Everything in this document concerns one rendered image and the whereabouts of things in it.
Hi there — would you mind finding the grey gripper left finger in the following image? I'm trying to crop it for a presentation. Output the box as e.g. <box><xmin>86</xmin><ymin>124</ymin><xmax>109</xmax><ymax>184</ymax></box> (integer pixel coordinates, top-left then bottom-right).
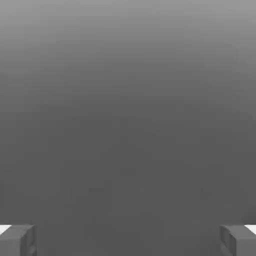
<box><xmin>0</xmin><ymin>224</ymin><xmax>38</xmax><ymax>256</ymax></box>

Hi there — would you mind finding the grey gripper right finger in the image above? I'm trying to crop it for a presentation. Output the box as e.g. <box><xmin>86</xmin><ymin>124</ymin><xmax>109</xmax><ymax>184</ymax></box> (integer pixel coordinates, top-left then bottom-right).
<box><xmin>219</xmin><ymin>224</ymin><xmax>256</xmax><ymax>256</ymax></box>

